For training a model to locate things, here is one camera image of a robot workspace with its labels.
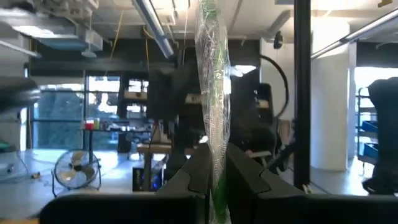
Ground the grey-blue ceiling beam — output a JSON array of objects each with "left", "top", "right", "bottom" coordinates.
[{"left": 132, "top": 0, "right": 175, "bottom": 59}]

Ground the white ceiling air unit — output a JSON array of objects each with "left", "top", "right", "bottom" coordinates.
[{"left": 12, "top": 23, "right": 104, "bottom": 53}]

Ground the green packaged toothbrush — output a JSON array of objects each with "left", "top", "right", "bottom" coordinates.
[{"left": 194, "top": 0, "right": 233, "bottom": 224}]

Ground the blue storage bin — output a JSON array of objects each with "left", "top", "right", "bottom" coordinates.
[
  {"left": 362, "top": 142, "right": 379, "bottom": 159},
  {"left": 360, "top": 120, "right": 379, "bottom": 133}
]

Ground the metal floor fan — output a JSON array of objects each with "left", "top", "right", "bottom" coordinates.
[{"left": 51, "top": 148, "right": 103, "bottom": 198}]

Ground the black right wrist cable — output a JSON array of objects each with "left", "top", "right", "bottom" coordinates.
[{"left": 259, "top": 54, "right": 290, "bottom": 121}]

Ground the black computer tower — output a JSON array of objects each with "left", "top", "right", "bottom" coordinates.
[{"left": 132, "top": 166, "right": 165, "bottom": 192}]

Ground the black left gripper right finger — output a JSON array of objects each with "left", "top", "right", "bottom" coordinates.
[{"left": 225, "top": 142, "right": 305, "bottom": 200}]

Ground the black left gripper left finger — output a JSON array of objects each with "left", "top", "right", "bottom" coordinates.
[{"left": 156, "top": 142, "right": 213, "bottom": 200}]

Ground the long ceiling light strip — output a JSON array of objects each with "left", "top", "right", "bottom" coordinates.
[{"left": 310, "top": 7, "right": 398, "bottom": 60}]

